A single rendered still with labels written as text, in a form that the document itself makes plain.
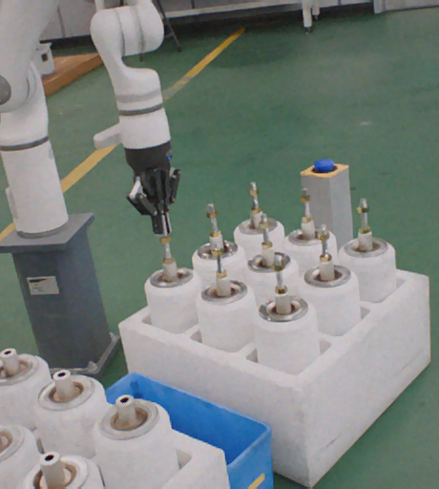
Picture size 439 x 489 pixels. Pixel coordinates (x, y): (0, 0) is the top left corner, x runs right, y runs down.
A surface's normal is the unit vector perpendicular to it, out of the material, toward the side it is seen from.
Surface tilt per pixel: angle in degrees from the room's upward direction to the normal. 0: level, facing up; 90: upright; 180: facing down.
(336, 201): 90
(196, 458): 0
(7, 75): 91
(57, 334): 90
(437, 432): 0
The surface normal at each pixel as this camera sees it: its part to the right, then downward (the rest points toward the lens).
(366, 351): 0.75, 0.17
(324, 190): -0.65, 0.38
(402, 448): -0.14, -0.91
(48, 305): -0.16, 0.39
